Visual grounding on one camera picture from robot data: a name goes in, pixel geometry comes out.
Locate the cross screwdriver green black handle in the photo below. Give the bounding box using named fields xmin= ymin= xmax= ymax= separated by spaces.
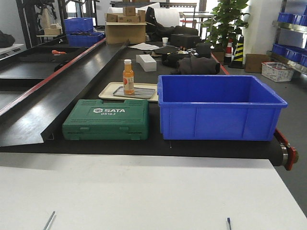
xmin=43 ymin=211 xmax=56 ymax=230

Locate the grey metal tray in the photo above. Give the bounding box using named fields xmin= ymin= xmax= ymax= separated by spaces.
xmin=113 ymin=86 xmax=155 ymax=99

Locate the beige plastic tray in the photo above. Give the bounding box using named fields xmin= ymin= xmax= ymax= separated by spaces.
xmin=99 ymin=82 xmax=158 ymax=103

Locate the large blue plastic bin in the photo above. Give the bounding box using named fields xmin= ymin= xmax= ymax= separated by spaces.
xmin=157 ymin=75 xmax=287 ymax=141

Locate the orange juice bottle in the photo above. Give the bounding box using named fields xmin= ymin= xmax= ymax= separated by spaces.
xmin=123 ymin=59 xmax=134 ymax=94

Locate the white foam block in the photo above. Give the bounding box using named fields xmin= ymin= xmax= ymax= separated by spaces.
xmin=136 ymin=54 xmax=157 ymax=72

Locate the green SATA tool case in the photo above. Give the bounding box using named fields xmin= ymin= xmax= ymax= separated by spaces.
xmin=62 ymin=99 xmax=149 ymax=140

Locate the dark cloth pile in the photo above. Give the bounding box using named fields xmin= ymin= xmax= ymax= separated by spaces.
xmin=161 ymin=53 xmax=221 ymax=75

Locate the white paper cup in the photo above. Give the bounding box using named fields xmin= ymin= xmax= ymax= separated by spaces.
xmin=162 ymin=37 xmax=168 ymax=46

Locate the black equipment case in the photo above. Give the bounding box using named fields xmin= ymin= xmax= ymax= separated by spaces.
xmin=170 ymin=34 xmax=201 ymax=48

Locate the red white traffic cone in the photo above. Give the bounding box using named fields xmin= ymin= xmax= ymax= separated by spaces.
xmin=224 ymin=38 xmax=233 ymax=65

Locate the large cardboard box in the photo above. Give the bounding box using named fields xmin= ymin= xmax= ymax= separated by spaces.
xmin=105 ymin=13 xmax=146 ymax=44

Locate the black yellow traffic cone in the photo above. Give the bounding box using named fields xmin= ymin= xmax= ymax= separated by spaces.
xmin=228 ymin=35 xmax=245 ymax=69

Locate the blue crate lower left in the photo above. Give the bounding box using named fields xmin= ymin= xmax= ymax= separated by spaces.
xmin=66 ymin=32 xmax=105 ymax=47

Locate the blue crate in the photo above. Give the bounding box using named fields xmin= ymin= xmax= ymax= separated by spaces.
xmin=66 ymin=32 xmax=105 ymax=47
xmin=64 ymin=18 xmax=94 ymax=34

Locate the brown cardboard box on floor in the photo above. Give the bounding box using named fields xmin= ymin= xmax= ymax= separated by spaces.
xmin=245 ymin=54 xmax=271 ymax=73

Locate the green potted plant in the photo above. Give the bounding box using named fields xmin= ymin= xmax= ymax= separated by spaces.
xmin=202 ymin=0 xmax=249 ymax=51

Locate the orange tool on conveyor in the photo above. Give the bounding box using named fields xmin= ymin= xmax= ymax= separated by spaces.
xmin=51 ymin=50 xmax=66 ymax=55

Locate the blue crate upper left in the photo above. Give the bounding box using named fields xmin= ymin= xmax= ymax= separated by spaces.
xmin=64 ymin=18 xmax=94 ymax=34

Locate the black conveyor side guide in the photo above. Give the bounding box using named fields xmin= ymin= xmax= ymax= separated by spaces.
xmin=0 ymin=40 xmax=127 ymax=147

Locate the white mesh basket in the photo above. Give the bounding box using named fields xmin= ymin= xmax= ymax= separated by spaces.
xmin=261 ymin=62 xmax=294 ymax=82

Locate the red conveyor roller bracket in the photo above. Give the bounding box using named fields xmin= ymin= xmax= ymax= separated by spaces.
xmin=274 ymin=128 xmax=299 ymax=171

